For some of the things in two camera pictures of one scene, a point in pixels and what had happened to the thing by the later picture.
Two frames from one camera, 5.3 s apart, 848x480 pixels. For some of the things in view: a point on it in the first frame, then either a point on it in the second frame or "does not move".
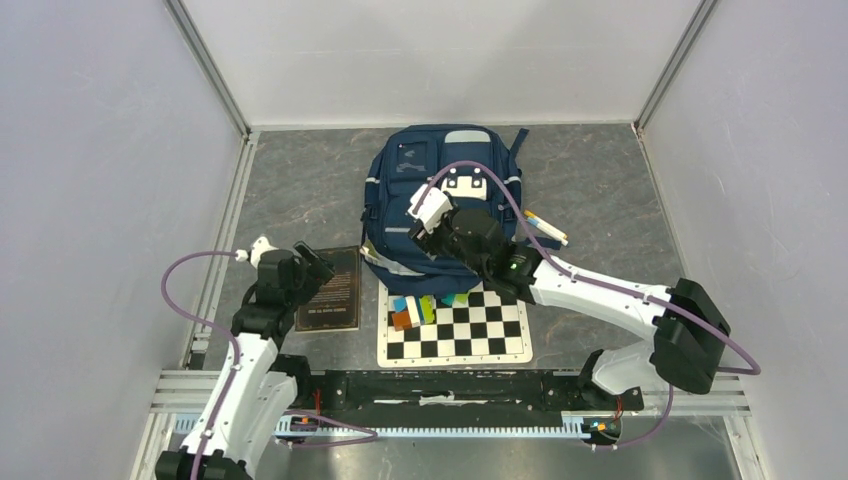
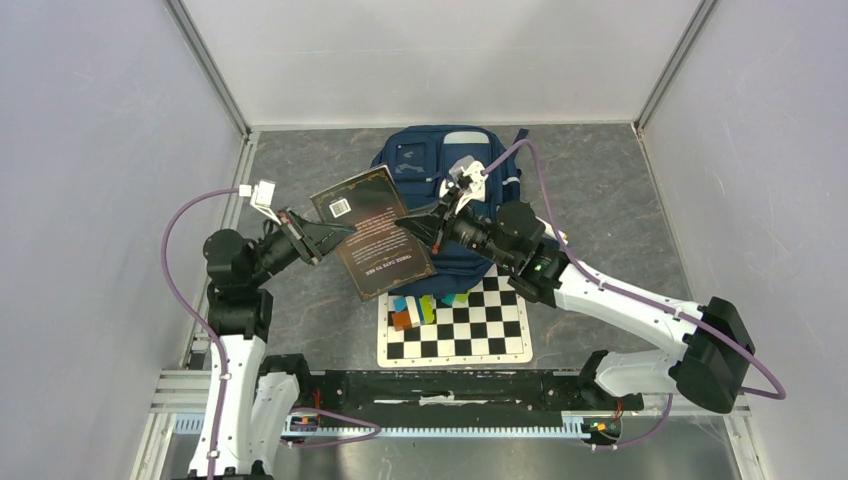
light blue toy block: [400, 304] does not move
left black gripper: [317, 274] -> [313, 238]
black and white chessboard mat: [489, 330] does not move
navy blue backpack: [401, 162] does not move
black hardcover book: [336, 304] -> [380, 253]
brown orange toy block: [401, 321] does not move
